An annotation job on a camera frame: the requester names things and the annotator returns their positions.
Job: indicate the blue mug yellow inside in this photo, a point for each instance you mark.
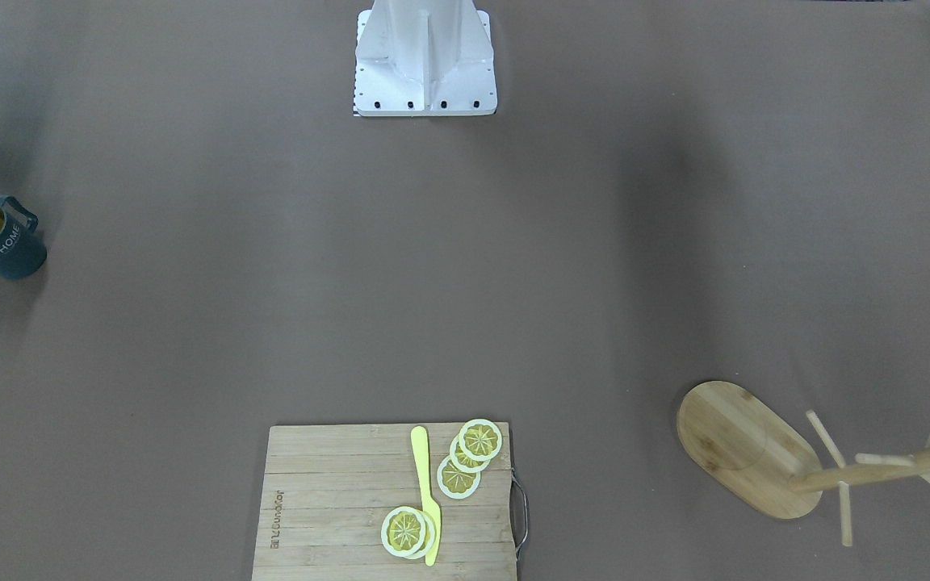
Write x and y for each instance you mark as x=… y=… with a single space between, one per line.
x=22 y=252

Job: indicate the bamboo cutting board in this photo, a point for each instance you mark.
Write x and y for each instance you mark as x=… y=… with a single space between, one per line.
x=327 y=489

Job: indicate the yellow plastic knife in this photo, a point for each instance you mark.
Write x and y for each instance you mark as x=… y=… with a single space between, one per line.
x=419 y=438

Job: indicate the lemon slice on knife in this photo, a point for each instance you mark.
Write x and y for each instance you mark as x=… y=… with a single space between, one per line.
x=402 y=531

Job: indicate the lemon slice row middle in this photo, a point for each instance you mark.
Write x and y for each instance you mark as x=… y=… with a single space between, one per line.
x=462 y=461

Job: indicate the lemon slice row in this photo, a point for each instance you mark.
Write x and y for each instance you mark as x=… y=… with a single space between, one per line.
x=480 y=439
x=462 y=461

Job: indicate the lemon slice under top one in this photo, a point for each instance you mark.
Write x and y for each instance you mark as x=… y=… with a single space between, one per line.
x=429 y=539

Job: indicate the lemon slice row outer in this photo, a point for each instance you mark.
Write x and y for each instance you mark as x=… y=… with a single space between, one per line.
x=480 y=439

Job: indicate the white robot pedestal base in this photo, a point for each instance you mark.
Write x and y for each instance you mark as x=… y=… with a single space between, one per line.
x=424 y=59

